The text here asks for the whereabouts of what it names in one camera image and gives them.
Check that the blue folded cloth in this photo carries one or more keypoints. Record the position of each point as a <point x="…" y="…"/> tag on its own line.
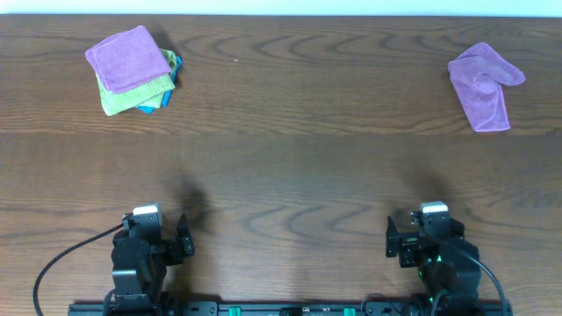
<point x="161" y="101"/>

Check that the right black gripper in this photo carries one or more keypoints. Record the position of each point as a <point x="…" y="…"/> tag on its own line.
<point x="407" y="245"/>

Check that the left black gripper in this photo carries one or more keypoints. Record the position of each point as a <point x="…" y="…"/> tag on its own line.
<point x="178" y="247"/>

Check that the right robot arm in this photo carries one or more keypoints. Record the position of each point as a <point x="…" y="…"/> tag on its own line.
<point x="445" y="263"/>

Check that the green folded cloth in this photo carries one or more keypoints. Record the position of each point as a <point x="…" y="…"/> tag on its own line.
<point x="114" y="103"/>

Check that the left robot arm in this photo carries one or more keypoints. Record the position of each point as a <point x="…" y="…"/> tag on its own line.
<point x="140" y="258"/>

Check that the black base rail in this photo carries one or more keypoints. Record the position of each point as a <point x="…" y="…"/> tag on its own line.
<point x="369" y="308"/>

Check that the purple cloth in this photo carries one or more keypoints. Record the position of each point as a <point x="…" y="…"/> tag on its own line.
<point x="126" y="60"/>
<point x="478" y="76"/>

